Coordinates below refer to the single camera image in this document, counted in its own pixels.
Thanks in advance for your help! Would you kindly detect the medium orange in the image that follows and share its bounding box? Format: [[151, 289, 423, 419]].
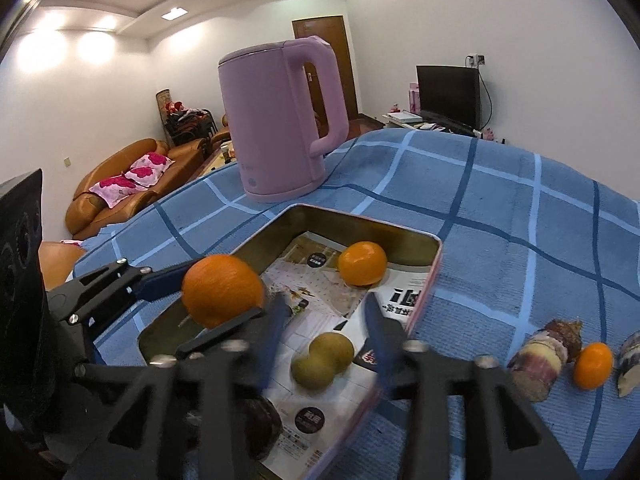
[[337, 242, 387, 287]]

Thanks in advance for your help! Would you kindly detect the wooden coffee table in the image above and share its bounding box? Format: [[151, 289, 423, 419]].
[[200, 141, 235, 176]]

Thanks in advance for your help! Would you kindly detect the pink metal tin tray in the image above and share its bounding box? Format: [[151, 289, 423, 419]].
[[136, 202, 445, 480]]

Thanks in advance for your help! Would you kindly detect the pink floral cushion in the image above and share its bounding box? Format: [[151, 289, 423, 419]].
[[89, 152, 175, 209]]

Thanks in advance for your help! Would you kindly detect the white TV stand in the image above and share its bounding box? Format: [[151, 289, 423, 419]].
[[382, 109, 507, 143]]

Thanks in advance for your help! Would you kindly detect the brown leather sofa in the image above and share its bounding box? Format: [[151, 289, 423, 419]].
[[37, 129, 234, 291]]

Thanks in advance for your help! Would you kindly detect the brown wooden door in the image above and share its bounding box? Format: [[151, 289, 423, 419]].
[[290, 14, 360, 126]]

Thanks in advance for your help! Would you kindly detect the small yellow-brown pear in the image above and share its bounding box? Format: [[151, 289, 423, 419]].
[[291, 354, 336, 392]]

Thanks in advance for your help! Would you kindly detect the black television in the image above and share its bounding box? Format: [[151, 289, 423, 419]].
[[416, 65, 482, 129]]

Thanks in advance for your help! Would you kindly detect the small orange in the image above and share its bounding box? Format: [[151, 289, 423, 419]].
[[573, 342, 614, 390]]

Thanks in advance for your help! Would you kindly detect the blue plaid tablecloth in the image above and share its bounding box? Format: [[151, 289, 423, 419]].
[[74, 129, 639, 479]]

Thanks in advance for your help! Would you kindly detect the large orange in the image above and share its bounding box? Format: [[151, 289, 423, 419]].
[[181, 255, 265, 330]]

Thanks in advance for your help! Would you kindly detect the printed paper liner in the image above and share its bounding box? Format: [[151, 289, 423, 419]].
[[174, 231, 434, 480]]

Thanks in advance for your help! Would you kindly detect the pink electric kettle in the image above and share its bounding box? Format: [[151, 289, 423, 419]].
[[218, 36, 349, 203]]

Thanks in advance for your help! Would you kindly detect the wrinkled brown passion fruit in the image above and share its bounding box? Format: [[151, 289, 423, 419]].
[[240, 396, 283, 460]]

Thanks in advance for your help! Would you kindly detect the round brown-green pear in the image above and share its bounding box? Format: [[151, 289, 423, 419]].
[[309, 332, 355, 374]]

